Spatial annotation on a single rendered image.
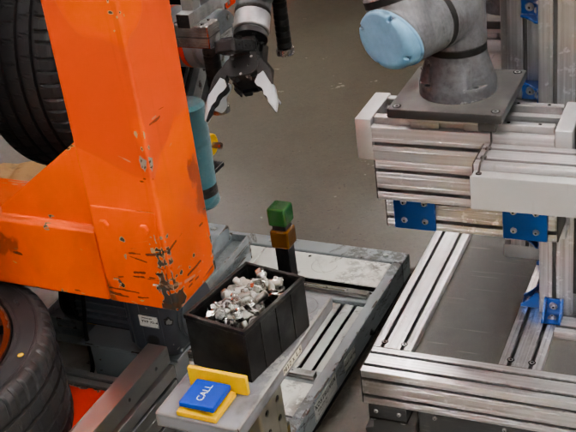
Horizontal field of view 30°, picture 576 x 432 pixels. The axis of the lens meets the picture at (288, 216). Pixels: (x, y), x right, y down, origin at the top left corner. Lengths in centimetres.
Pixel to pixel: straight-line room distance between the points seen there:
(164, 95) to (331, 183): 171
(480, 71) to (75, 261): 86
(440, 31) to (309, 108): 226
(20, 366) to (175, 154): 49
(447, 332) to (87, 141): 96
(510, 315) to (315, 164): 140
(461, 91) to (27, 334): 95
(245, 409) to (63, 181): 56
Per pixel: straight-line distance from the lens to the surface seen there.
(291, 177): 367
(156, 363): 220
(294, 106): 422
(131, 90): 188
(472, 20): 203
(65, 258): 217
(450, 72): 206
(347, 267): 298
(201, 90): 276
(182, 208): 204
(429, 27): 194
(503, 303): 257
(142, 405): 219
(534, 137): 207
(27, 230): 219
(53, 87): 234
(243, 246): 300
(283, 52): 258
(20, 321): 221
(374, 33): 194
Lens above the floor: 165
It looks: 29 degrees down
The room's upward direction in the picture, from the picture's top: 8 degrees counter-clockwise
